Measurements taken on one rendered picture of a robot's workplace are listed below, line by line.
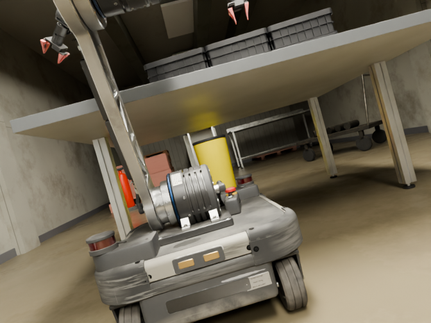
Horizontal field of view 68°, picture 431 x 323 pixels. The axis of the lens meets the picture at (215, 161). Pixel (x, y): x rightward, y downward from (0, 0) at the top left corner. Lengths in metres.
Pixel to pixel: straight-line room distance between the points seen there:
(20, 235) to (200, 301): 3.12
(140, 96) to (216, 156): 2.53
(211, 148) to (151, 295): 2.79
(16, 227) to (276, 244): 3.26
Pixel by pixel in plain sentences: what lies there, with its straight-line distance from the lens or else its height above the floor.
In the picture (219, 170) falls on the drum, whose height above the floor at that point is 0.26.
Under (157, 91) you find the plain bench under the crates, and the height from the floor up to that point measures 0.67.
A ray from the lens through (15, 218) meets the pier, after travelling 3.79.
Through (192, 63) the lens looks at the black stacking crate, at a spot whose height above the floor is 0.87.
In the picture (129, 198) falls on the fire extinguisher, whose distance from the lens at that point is 4.59.
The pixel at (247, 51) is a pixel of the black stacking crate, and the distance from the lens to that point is 1.57.
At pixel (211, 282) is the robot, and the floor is 0.15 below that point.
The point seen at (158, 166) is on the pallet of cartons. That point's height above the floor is 0.49.
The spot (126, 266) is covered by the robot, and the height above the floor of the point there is 0.24.
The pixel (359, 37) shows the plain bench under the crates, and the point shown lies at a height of 0.67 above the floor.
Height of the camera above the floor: 0.44
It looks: 1 degrees down
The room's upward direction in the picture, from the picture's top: 16 degrees counter-clockwise
